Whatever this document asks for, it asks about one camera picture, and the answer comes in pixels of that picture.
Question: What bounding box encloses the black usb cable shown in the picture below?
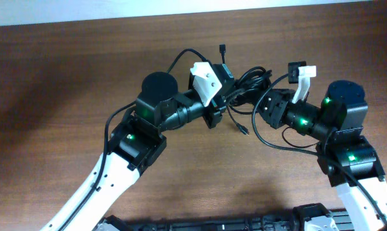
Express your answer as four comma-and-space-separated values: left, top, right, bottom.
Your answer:
218, 44, 273, 135

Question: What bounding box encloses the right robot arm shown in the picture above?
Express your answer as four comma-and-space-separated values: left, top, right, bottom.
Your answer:
252, 80, 387, 230

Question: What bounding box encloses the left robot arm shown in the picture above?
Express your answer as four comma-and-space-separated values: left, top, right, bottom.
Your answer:
43, 62, 234, 230

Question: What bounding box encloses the right camera cable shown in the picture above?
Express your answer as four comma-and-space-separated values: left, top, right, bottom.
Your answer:
251, 73, 387, 225

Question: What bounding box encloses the camera cable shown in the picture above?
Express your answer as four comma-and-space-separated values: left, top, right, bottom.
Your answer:
56, 48, 209, 231
251, 73, 387, 225

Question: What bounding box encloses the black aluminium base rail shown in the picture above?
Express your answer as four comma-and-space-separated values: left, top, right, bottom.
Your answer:
93, 202, 357, 231

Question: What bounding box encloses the left camera cable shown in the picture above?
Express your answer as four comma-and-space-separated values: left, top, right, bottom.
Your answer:
56, 48, 209, 231

